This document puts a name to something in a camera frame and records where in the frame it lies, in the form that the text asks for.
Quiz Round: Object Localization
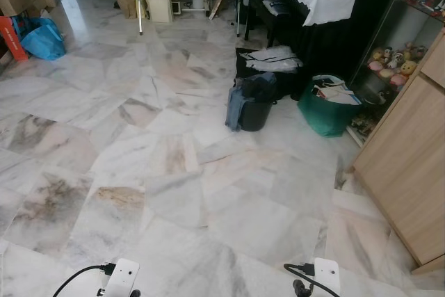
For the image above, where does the light wooden cabinet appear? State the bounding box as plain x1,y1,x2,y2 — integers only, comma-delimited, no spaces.
348,33,445,275

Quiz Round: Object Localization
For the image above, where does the yellow plush toy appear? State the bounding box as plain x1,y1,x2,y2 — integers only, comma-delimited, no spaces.
400,61,419,77

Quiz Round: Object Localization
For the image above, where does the glass display cabinet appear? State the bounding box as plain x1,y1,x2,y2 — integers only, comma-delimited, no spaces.
348,0,445,148

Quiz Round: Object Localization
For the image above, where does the green fabric bag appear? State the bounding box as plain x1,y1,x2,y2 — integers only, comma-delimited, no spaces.
298,74,362,138

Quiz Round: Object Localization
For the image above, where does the black upright piano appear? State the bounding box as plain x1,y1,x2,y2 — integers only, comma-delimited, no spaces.
240,0,428,99

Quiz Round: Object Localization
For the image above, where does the white plastic bag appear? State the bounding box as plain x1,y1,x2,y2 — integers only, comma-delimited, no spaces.
242,45,305,73

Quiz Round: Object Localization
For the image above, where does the black bucket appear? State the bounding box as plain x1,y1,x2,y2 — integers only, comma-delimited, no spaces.
236,74,279,132

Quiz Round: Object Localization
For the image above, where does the black storage box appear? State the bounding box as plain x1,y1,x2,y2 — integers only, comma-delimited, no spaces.
235,47,305,99

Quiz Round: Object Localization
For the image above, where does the blue denim cloth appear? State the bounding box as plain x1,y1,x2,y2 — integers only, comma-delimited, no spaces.
225,78,251,131

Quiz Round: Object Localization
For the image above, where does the beige paper bag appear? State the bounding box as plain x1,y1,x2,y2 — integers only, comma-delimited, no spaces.
145,0,175,24

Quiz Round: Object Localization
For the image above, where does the blue plastic bag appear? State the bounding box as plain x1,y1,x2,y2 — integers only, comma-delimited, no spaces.
19,17,67,61

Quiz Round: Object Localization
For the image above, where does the orange cardboard box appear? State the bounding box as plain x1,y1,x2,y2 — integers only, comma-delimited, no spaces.
0,15,29,61

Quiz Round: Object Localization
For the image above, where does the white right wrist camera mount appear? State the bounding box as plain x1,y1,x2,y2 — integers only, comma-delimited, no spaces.
313,258,341,296

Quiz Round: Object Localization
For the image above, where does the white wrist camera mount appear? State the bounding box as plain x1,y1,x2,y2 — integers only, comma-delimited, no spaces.
313,258,341,296
104,259,140,297

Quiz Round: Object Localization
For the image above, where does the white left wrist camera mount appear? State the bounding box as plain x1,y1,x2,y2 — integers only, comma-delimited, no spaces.
104,259,140,297

